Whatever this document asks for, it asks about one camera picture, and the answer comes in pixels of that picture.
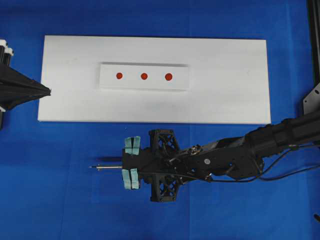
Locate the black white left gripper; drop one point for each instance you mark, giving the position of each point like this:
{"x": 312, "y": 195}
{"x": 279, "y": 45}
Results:
{"x": 11, "y": 78}

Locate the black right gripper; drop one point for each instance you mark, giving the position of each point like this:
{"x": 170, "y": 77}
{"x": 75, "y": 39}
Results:
{"x": 159, "y": 165}

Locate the orange handled soldering iron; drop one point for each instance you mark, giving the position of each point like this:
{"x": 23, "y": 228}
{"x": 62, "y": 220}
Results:
{"x": 100, "y": 167}

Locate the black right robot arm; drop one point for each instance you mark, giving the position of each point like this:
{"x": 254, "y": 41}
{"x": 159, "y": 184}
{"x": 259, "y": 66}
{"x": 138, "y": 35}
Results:
{"x": 242, "y": 158}

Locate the clear acrylic plate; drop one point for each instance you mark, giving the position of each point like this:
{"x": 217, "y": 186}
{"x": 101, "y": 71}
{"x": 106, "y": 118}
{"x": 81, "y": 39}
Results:
{"x": 144, "y": 76}

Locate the white base board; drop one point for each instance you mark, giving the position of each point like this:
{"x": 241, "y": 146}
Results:
{"x": 228, "y": 80}

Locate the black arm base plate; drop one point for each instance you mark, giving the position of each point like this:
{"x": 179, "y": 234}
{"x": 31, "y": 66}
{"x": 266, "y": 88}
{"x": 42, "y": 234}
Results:
{"x": 311, "y": 103}

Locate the black aluminium frame post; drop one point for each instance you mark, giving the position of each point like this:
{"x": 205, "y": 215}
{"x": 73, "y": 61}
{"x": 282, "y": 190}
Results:
{"x": 313, "y": 7}

